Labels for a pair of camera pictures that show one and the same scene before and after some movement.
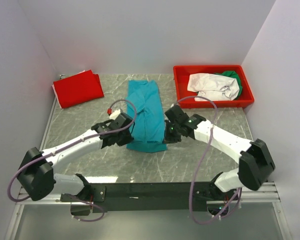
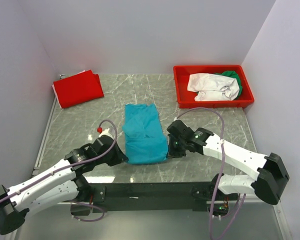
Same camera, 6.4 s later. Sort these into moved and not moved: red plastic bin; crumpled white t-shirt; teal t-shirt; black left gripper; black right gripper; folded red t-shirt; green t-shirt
Moved: teal t-shirt; black left gripper; black right gripper
Not moved: folded red t-shirt; crumpled white t-shirt; red plastic bin; green t-shirt
